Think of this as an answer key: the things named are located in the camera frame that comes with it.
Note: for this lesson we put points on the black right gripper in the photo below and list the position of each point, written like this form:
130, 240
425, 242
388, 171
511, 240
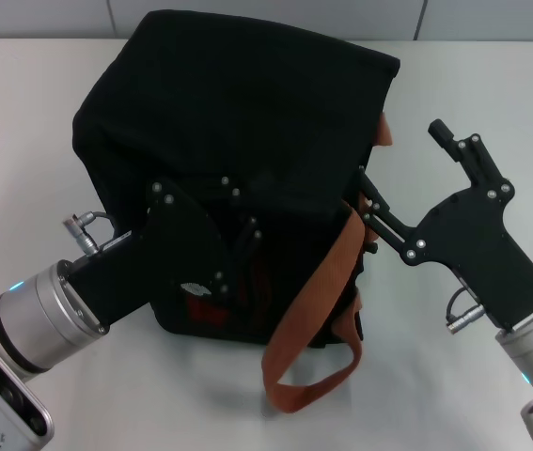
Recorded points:
477, 249

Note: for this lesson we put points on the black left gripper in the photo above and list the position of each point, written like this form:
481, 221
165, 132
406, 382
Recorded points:
177, 244

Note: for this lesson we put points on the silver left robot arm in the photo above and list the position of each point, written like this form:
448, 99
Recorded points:
40, 315

